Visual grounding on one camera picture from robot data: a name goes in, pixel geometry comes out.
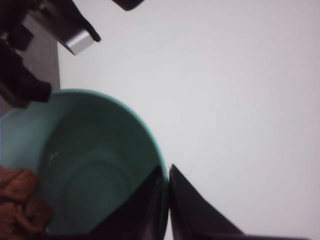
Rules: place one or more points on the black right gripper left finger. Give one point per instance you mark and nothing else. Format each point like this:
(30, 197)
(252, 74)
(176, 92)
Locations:
(138, 218)

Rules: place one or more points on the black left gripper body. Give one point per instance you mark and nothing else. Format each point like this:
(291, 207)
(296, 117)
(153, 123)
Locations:
(30, 32)

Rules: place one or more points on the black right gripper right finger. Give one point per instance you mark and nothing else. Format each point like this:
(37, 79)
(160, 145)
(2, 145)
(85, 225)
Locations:
(193, 218)

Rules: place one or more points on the teal ceramic bowl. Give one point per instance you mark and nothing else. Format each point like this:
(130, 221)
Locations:
(89, 150)

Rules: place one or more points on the brown fried beef cubes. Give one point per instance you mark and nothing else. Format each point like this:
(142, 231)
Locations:
(23, 213)

